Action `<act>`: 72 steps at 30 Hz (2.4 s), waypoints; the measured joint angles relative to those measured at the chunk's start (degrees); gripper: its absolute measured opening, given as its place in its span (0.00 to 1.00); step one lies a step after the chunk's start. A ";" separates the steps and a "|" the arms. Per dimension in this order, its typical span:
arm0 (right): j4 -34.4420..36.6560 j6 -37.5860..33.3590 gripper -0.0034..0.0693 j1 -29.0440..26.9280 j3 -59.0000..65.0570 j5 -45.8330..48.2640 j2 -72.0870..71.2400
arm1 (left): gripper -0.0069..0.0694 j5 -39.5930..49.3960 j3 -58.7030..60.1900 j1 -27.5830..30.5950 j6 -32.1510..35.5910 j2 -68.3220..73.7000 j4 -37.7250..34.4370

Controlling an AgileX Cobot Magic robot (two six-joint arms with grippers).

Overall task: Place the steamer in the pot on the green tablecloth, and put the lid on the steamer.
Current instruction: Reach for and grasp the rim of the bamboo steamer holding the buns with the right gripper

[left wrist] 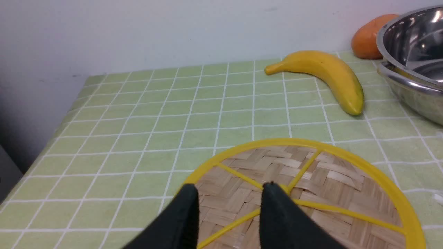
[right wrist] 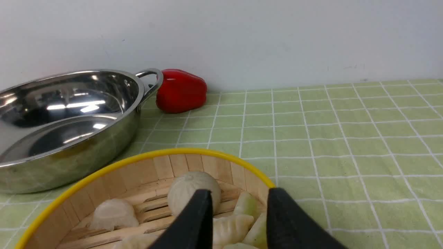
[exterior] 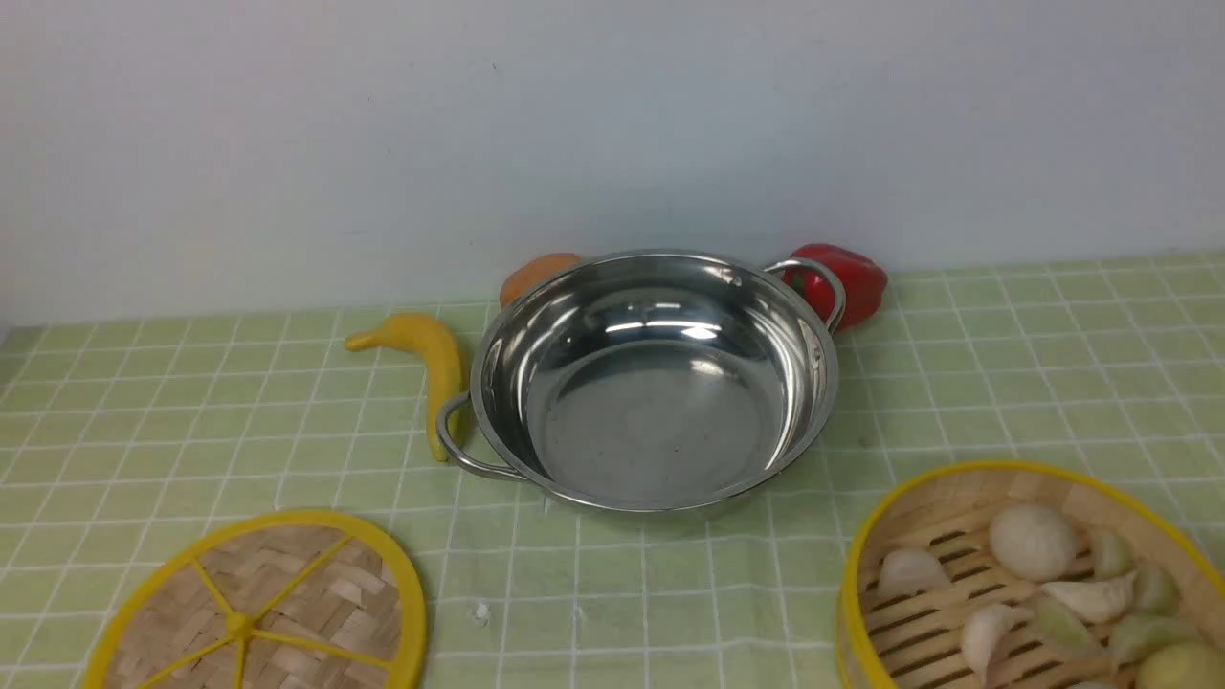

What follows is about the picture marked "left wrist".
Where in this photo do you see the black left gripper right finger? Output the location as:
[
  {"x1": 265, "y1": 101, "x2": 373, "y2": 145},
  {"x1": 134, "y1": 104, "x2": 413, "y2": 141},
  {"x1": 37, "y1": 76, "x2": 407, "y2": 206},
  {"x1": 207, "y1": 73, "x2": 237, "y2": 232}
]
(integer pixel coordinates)
[{"x1": 260, "y1": 182, "x2": 345, "y2": 249}]

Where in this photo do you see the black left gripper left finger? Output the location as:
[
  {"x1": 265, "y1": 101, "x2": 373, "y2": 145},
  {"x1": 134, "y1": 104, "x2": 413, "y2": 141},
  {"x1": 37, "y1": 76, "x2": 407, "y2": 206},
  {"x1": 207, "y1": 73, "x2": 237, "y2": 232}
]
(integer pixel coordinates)
[{"x1": 123, "y1": 183, "x2": 199, "y2": 249}]

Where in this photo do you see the woven bamboo steamer lid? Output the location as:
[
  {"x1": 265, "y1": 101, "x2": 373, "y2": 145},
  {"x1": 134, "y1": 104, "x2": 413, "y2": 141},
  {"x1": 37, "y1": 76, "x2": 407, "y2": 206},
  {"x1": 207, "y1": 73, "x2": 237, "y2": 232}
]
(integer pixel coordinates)
[{"x1": 184, "y1": 138, "x2": 427, "y2": 249}]

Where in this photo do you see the stainless steel pot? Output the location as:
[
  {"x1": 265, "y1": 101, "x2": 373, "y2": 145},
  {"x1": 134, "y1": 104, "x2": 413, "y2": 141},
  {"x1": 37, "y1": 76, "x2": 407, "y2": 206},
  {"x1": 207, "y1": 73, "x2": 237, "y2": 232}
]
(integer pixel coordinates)
[{"x1": 376, "y1": 5, "x2": 443, "y2": 125}]

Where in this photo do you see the green checkered tablecloth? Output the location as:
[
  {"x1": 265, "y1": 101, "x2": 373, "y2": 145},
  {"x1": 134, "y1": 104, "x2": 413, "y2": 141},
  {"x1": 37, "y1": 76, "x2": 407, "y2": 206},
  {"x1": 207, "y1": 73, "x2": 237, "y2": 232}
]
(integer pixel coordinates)
[{"x1": 1, "y1": 52, "x2": 442, "y2": 249}]

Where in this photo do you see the yellow banana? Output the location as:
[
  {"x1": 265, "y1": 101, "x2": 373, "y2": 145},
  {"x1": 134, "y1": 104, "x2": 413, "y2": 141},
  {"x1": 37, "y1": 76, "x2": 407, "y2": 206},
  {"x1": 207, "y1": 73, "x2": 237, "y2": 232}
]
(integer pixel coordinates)
[{"x1": 264, "y1": 50, "x2": 364, "y2": 116}]

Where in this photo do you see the orange fruit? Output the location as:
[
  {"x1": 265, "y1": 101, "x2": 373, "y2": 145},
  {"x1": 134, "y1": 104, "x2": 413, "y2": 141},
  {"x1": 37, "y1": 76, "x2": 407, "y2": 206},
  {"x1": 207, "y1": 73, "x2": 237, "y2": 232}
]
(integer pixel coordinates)
[{"x1": 351, "y1": 13, "x2": 399, "y2": 59}]

